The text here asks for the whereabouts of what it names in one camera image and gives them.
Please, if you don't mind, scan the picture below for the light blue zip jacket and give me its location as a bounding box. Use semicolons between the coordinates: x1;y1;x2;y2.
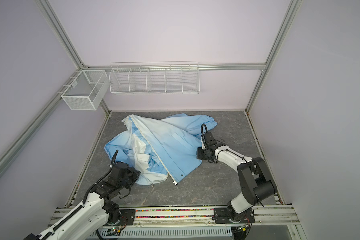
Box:
104;114;218;186

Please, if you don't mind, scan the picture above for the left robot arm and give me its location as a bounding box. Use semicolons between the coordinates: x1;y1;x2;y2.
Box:
25;151;141;240

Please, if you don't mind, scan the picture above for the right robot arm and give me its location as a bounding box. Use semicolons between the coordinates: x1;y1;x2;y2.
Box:
197;124;278;224

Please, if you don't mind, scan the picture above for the small white mesh basket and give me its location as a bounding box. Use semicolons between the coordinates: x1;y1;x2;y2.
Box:
62;70;110;111

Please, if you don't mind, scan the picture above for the white vented cable duct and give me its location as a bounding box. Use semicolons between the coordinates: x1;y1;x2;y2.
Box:
99;226;234;240

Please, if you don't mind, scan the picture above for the long white wire basket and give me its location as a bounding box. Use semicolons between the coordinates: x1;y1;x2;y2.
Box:
109;62;200;94

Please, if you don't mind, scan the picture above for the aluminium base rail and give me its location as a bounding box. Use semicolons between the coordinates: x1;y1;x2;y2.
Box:
50;205;301;230

